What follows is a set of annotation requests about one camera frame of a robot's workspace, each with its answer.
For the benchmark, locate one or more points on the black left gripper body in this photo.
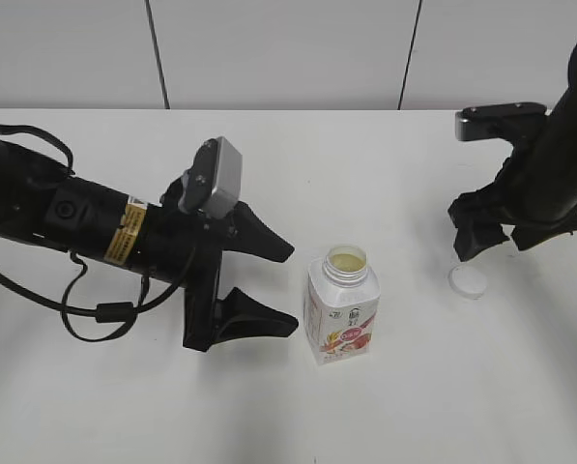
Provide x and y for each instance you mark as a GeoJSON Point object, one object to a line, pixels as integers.
{"type": "Point", "coordinates": [185, 250]}

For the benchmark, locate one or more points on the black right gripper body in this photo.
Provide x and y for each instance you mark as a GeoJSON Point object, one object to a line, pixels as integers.
{"type": "Point", "coordinates": [521, 197]}

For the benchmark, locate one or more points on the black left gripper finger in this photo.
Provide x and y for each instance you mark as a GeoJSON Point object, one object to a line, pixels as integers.
{"type": "Point", "coordinates": [238, 316]}
{"type": "Point", "coordinates": [248, 234]}

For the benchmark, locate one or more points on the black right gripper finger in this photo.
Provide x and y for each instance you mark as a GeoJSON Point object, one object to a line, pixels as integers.
{"type": "Point", "coordinates": [475, 236]}
{"type": "Point", "coordinates": [528, 236]}

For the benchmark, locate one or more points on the white screw cap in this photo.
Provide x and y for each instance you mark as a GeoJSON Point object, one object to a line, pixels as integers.
{"type": "Point", "coordinates": [467, 281]}

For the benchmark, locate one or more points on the white drink bottle fruit label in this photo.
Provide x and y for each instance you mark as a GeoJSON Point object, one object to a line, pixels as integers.
{"type": "Point", "coordinates": [340, 304]}

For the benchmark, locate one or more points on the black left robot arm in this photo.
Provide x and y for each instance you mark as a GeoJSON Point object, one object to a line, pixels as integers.
{"type": "Point", "coordinates": [44, 204]}

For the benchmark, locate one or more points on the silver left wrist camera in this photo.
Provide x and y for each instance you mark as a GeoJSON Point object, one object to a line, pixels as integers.
{"type": "Point", "coordinates": [212, 185]}

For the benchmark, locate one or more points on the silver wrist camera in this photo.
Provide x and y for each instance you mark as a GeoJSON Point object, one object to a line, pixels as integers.
{"type": "Point", "coordinates": [513, 122]}
{"type": "Point", "coordinates": [212, 185]}

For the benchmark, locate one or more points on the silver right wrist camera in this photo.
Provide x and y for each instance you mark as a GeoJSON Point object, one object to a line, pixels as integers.
{"type": "Point", "coordinates": [513, 122]}

